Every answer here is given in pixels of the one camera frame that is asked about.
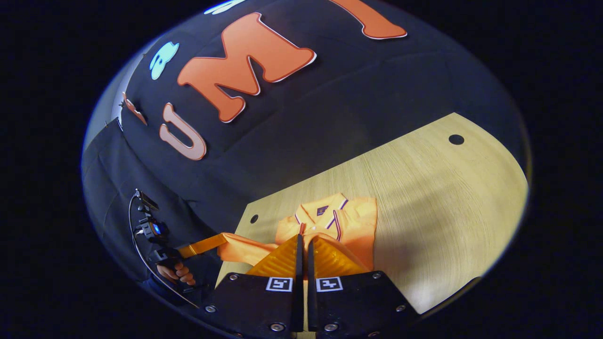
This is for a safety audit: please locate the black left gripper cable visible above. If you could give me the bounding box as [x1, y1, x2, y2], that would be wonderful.
[128, 195, 201, 309]

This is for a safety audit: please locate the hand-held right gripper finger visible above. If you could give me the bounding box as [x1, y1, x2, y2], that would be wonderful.
[204, 234, 304, 339]
[307, 235, 420, 339]

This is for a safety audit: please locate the orange T-shirt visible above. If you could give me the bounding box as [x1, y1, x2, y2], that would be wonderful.
[218, 193, 378, 278]

